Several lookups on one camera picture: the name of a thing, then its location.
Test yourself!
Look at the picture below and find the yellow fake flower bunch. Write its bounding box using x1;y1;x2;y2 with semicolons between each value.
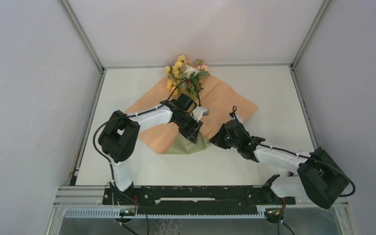
164;55;192;96

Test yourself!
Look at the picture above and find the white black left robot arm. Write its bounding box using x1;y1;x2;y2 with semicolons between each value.
93;94;209;204

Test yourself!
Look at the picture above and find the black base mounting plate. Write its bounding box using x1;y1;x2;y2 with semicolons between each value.
102;186;296;216

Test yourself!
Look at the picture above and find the white cable duct strip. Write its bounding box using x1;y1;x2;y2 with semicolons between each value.
64;208;267;219

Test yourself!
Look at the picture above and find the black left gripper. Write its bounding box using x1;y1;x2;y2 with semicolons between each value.
173;114;203;144

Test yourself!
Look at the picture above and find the peach white fake flower bunch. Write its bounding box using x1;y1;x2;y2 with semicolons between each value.
181;59;210;102

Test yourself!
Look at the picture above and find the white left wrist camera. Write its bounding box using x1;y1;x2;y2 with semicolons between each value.
192;106;209;121

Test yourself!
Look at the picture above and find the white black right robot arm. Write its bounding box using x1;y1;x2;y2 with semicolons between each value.
211;119;356;209

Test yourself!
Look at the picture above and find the orange wrapping paper sheet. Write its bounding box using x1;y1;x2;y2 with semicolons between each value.
125;66;258;154

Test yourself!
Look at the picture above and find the aluminium front frame rail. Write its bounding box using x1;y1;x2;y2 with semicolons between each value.
53;185;349;208

